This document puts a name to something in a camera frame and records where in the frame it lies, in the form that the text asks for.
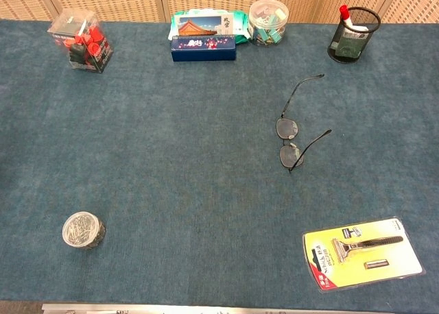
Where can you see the red capped marker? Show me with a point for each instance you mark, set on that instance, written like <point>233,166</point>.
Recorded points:
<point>344,13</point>

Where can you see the aluminium rail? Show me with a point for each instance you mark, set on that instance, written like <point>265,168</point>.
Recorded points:
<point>205,308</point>

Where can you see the clear box of red pins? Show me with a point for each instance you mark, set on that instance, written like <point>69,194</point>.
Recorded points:
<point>84,41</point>

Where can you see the clear jar of binder clips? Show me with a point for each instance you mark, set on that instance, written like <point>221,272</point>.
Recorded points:
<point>268,24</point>

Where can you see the blue felt table cover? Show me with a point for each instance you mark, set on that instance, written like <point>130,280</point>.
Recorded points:
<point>192,163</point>

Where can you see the green white wet wipes pack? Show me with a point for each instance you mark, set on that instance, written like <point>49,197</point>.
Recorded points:
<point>240,22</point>

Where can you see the black mesh pen holder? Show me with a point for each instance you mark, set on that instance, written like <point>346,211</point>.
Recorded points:
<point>353,43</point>

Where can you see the palace picture postcard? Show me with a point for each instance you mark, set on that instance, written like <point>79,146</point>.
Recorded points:
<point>202,24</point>

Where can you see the yellow razor blister pack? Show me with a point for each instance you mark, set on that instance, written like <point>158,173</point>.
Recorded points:
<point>363,262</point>

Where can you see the thin black metal eyeglasses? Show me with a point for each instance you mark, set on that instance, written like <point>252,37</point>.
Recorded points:
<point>287,129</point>

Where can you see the round clear paper clip tub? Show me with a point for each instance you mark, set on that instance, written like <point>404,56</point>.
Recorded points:
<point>80,230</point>

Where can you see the woven wicker folding screen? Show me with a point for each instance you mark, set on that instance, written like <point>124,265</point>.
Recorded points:
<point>120,0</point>

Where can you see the dark blue rectangular box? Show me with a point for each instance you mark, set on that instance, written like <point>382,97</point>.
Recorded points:
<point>204,51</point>

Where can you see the white eraser in pen holder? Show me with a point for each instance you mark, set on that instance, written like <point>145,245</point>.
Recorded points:
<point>360,28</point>

